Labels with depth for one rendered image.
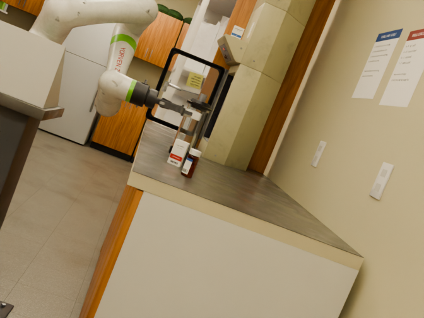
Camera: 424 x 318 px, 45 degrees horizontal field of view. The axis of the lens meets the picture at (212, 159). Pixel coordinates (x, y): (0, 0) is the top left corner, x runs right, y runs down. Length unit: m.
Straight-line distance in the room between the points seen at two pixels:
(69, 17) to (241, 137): 0.97
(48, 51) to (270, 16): 1.04
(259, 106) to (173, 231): 1.22
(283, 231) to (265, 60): 1.17
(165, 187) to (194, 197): 0.08
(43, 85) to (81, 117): 5.41
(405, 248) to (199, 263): 0.55
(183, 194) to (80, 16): 0.96
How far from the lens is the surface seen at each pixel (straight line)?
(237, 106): 2.42
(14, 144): 2.04
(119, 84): 2.03
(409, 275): 1.40
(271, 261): 1.47
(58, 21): 2.07
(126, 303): 1.48
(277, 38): 2.48
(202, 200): 1.39
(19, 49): 1.99
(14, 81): 1.99
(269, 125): 2.84
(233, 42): 2.43
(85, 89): 7.34
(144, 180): 1.38
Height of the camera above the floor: 1.17
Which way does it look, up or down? 5 degrees down
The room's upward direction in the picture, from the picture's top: 22 degrees clockwise
